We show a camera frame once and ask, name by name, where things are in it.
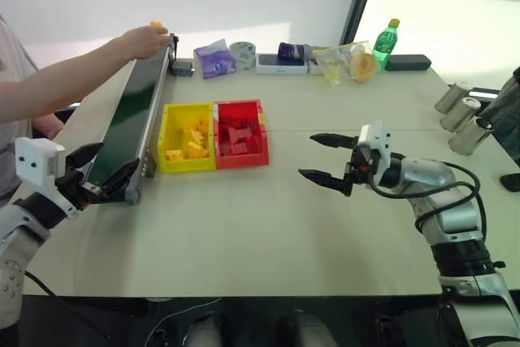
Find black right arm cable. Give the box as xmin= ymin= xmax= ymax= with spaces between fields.
xmin=366 ymin=161 xmax=489 ymax=242

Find green plastic bottle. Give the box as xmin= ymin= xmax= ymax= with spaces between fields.
xmin=371 ymin=18 xmax=402 ymax=72

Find round bread bun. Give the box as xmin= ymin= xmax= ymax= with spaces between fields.
xmin=349 ymin=51 xmax=379 ymax=85

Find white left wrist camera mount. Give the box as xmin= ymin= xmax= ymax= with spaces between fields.
xmin=15 ymin=137 xmax=80 ymax=220

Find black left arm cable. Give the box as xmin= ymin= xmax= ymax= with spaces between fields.
xmin=24 ymin=269 xmax=66 ymax=298

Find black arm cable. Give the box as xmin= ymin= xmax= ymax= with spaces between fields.
xmin=366 ymin=161 xmax=489 ymax=242
xmin=24 ymin=269 xmax=66 ymax=298

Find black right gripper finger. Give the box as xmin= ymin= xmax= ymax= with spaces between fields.
xmin=297 ymin=167 xmax=347 ymax=194
xmin=309 ymin=132 xmax=360 ymax=150

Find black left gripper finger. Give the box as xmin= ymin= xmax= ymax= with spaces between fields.
xmin=98 ymin=158 xmax=141 ymax=198
xmin=65 ymin=142 xmax=105 ymax=170

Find flat black object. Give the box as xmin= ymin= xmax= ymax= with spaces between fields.
xmin=500 ymin=172 xmax=520 ymax=193

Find dark rounded shape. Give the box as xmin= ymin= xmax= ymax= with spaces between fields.
xmin=183 ymin=313 xmax=223 ymax=347

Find purple tissue pack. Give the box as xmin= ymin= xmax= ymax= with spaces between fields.
xmin=193 ymin=38 xmax=237 ymax=80

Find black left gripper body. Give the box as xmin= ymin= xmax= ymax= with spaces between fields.
xmin=55 ymin=166 xmax=102 ymax=210

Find red plastic bin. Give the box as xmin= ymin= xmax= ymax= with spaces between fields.
xmin=212 ymin=98 xmax=271 ymax=171

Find person's grey shirt torso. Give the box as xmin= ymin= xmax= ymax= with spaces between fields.
xmin=0 ymin=13 xmax=41 ymax=210

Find silver metal can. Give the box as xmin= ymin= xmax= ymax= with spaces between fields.
xmin=439 ymin=96 xmax=483 ymax=133
xmin=434 ymin=80 xmax=471 ymax=115
xmin=447 ymin=115 xmax=496 ymax=158

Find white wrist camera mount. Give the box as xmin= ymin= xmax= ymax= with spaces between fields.
xmin=15 ymin=137 xmax=80 ymax=220
xmin=357 ymin=119 xmax=393 ymax=188

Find black oblong case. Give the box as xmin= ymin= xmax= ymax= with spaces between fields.
xmin=384 ymin=54 xmax=433 ymax=73

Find flat white box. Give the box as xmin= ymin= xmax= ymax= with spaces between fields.
xmin=255 ymin=53 xmax=309 ymax=76

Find clear plastic bag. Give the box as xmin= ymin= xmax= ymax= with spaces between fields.
xmin=310 ymin=40 xmax=370 ymax=89

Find person's bare hand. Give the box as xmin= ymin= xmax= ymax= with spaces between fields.
xmin=116 ymin=24 xmax=172 ymax=61
xmin=31 ymin=112 xmax=65 ymax=141

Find yellow plastic bin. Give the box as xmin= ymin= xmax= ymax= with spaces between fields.
xmin=157 ymin=102 xmax=218 ymax=175

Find dark green conveyor belt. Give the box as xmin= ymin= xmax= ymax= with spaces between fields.
xmin=82 ymin=33 xmax=180 ymax=206

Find grey tape roll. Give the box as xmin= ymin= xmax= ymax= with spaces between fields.
xmin=227 ymin=40 xmax=258 ymax=72

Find dark bag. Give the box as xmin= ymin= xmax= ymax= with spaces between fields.
xmin=478 ymin=65 xmax=520 ymax=163

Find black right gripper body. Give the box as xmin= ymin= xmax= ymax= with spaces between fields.
xmin=342 ymin=138 xmax=377 ymax=198

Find red block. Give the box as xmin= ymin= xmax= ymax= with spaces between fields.
xmin=220 ymin=136 xmax=262 ymax=158
xmin=226 ymin=124 xmax=254 ymax=145

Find purple pouch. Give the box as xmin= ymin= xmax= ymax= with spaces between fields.
xmin=277 ymin=41 xmax=313 ymax=60

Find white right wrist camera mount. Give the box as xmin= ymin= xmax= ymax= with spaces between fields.
xmin=357 ymin=119 xmax=393 ymax=188

